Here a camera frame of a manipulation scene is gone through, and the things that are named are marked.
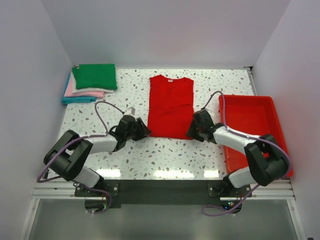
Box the red t shirt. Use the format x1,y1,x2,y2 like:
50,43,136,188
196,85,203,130
147,75,194,140

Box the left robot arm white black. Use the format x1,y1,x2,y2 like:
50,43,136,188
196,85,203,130
43,115,152,196

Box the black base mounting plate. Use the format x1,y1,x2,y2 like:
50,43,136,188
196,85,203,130
73,179,251,213

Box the green folded t shirt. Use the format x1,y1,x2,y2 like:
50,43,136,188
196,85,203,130
72,64,118,90

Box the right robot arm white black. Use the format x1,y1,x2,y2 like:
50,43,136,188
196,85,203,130
187,109,291,197

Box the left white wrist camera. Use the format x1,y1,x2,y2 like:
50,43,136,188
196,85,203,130
123,107,136,117

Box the teal folded t shirt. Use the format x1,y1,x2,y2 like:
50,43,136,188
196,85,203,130
61,73,97,105

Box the pink folded t shirt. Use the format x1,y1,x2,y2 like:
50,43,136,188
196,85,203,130
63,74,105,98

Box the red plastic bin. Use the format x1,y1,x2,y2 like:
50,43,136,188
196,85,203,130
218,94,294,177

